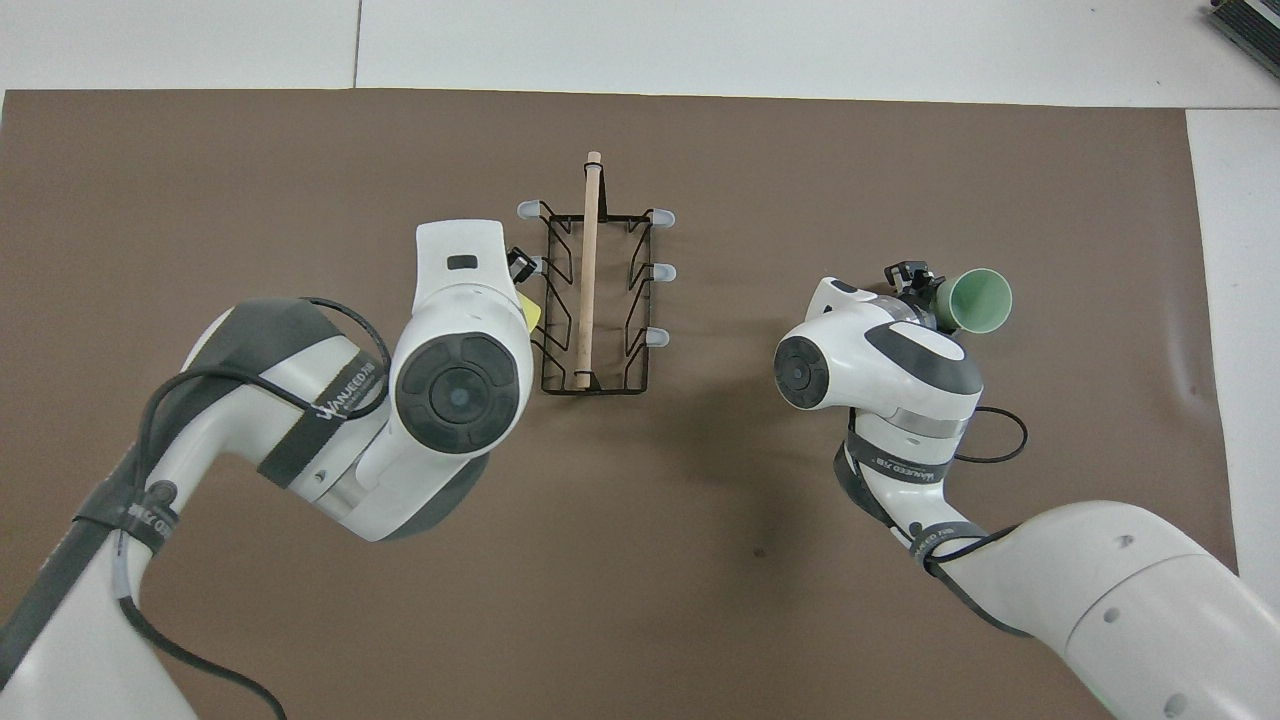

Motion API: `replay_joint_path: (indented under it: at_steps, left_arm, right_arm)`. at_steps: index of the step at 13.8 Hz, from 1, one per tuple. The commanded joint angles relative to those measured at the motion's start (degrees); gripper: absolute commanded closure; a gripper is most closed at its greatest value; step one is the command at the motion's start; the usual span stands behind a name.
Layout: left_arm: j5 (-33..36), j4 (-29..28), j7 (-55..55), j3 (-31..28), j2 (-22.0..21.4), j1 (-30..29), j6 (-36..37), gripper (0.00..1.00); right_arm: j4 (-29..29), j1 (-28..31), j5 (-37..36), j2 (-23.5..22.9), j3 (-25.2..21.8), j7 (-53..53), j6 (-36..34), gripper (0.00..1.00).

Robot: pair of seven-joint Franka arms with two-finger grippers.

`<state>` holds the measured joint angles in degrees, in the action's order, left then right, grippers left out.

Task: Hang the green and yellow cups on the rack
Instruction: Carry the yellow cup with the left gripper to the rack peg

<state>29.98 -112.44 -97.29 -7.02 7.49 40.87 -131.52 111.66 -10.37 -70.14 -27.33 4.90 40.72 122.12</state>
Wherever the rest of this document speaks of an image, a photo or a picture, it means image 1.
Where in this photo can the yellow plastic cup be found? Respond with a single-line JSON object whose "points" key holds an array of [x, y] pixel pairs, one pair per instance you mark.
{"points": [[532, 315]]}

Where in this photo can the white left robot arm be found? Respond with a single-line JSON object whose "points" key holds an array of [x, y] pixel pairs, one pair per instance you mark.
{"points": [[460, 300]]}

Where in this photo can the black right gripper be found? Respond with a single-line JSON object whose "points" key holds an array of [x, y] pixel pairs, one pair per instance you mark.
{"points": [[932, 302]]}

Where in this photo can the pale green plastic cup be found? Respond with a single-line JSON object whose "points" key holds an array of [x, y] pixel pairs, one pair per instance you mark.
{"points": [[978, 300]]}

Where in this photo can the brown table mat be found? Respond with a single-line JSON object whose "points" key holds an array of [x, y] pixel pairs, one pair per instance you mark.
{"points": [[640, 560]]}

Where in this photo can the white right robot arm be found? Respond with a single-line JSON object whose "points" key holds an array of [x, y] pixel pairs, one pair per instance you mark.
{"points": [[900, 360]]}

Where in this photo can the grey ribbed device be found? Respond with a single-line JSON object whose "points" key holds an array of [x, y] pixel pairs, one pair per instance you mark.
{"points": [[1255, 18]]}

